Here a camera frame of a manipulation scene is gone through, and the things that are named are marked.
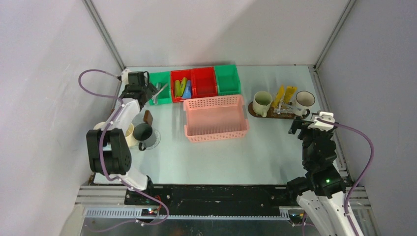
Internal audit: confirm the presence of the brown wooden oval tray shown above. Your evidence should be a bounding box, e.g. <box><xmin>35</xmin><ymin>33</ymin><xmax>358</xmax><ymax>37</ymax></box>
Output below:
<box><xmin>248</xmin><ymin>102</ymin><xmax>311</xmax><ymax>120</ymax></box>

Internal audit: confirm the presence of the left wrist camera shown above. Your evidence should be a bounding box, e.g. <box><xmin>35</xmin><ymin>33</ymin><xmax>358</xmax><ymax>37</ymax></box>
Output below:
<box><xmin>120</xmin><ymin>72</ymin><xmax>129</xmax><ymax>84</ymax></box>

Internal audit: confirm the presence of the green bin far right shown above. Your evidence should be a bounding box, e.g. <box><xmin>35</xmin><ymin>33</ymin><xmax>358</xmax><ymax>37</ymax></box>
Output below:
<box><xmin>214</xmin><ymin>64</ymin><xmax>241</xmax><ymax>96</ymax></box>

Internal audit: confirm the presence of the light green mug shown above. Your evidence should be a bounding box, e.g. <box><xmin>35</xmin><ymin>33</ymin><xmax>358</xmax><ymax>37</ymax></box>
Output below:
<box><xmin>252</xmin><ymin>91</ymin><xmax>272</xmax><ymax>118</ymax></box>

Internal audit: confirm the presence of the green toothpaste tube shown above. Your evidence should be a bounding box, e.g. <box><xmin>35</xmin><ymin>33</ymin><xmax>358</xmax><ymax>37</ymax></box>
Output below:
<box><xmin>174</xmin><ymin>80</ymin><xmax>182</xmax><ymax>97</ymax></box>
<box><xmin>179</xmin><ymin>77</ymin><xmax>188</xmax><ymax>96</ymax></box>

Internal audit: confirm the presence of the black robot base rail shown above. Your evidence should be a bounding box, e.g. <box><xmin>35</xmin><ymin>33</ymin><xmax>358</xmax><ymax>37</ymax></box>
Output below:
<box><xmin>124</xmin><ymin>184</ymin><xmax>298</xmax><ymax>217</ymax></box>

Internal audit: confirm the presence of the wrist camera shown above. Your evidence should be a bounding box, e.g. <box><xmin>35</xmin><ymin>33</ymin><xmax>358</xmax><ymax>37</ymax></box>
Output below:
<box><xmin>120</xmin><ymin>72</ymin><xmax>129</xmax><ymax>84</ymax></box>
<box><xmin>308</xmin><ymin>111</ymin><xmax>335</xmax><ymax>131</ymax></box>

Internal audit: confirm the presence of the brown wooden toothbrush holder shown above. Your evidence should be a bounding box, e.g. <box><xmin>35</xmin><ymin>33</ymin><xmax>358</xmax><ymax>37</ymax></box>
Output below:
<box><xmin>143</xmin><ymin>110</ymin><xmax>153</xmax><ymax>126</ymax></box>

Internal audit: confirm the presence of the pink perforated basket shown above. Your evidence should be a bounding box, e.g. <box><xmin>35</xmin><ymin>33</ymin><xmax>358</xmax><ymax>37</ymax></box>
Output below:
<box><xmin>183</xmin><ymin>94</ymin><xmax>249</xmax><ymax>143</ymax></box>

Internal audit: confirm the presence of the red bin with holder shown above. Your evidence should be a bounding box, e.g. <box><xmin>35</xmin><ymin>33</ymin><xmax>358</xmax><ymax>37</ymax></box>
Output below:
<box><xmin>191</xmin><ymin>67</ymin><xmax>218</xmax><ymax>98</ymax></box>

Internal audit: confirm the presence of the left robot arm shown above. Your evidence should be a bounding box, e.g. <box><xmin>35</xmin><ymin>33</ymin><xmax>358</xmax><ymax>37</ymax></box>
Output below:
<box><xmin>80</xmin><ymin>71</ymin><xmax>159</xmax><ymax>205</ymax></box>

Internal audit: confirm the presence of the cream mug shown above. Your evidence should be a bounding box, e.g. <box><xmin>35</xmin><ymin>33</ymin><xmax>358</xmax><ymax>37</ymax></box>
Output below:
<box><xmin>125</xmin><ymin>123</ymin><xmax>137</xmax><ymax>148</ymax></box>

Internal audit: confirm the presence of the white mug dark rim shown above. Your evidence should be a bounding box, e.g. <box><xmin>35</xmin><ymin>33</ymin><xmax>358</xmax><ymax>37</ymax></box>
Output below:
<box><xmin>294</xmin><ymin>91</ymin><xmax>316</xmax><ymax>117</ymax></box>

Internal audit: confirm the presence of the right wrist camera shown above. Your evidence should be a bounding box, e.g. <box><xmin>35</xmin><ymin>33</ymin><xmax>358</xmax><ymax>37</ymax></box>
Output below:
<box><xmin>308</xmin><ymin>111</ymin><xmax>335</xmax><ymax>131</ymax></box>

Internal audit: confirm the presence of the green bin with toothbrushes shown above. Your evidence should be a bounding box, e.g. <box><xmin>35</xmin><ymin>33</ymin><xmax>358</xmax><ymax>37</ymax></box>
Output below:
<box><xmin>149</xmin><ymin>71</ymin><xmax>172</xmax><ymax>106</ymax></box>

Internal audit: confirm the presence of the white toothbrush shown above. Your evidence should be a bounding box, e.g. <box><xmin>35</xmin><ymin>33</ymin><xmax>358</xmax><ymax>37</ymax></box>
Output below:
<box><xmin>282</xmin><ymin>104</ymin><xmax>301</xmax><ymax>111</ymax></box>

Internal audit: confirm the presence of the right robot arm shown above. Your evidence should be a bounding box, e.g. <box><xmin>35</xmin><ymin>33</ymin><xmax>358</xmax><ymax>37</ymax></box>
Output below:
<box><xmin>286</xmin><ymin>116</ymin><xmax>363</xmax><ymax>236</ymax></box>

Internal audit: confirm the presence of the black mug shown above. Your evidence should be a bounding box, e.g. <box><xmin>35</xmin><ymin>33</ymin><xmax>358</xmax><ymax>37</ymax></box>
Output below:
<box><xmin>133</xmin><ymin>123</ymin><xmax>157</xmax><ymax>151</ymax></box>

